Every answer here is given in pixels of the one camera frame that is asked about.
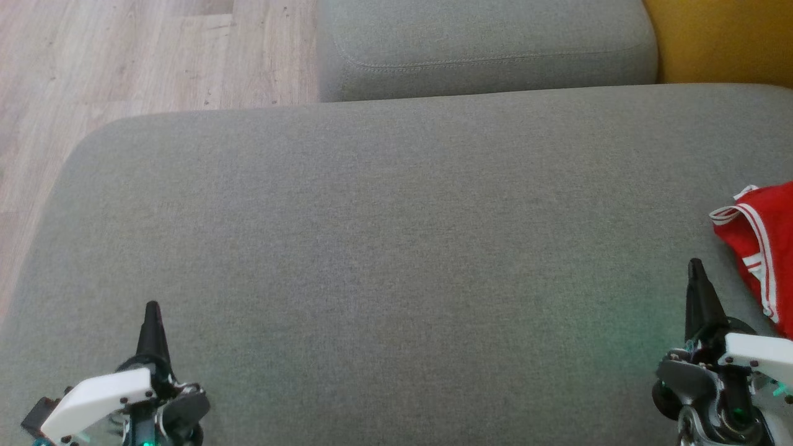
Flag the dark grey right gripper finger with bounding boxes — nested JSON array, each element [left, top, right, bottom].
[[684, 258, 732, 343]]

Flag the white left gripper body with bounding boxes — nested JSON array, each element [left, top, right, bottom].
[[39, 367, 182, 445]]

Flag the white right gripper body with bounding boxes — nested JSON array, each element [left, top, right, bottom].
[[685, 318, 793, 387]]

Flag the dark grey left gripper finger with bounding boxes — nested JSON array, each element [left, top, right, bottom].
[[136, 301, 172, 374]]

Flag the red jersey with white sleeves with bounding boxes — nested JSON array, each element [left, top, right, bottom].
[[708, 181, 793, 340]]

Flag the large yellow sofa back cushion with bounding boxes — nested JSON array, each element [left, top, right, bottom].
[[642, 0, 793, 85]]

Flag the large grey sofa seat cushion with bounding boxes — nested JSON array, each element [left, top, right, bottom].
[[316, 0, 659, 103]]

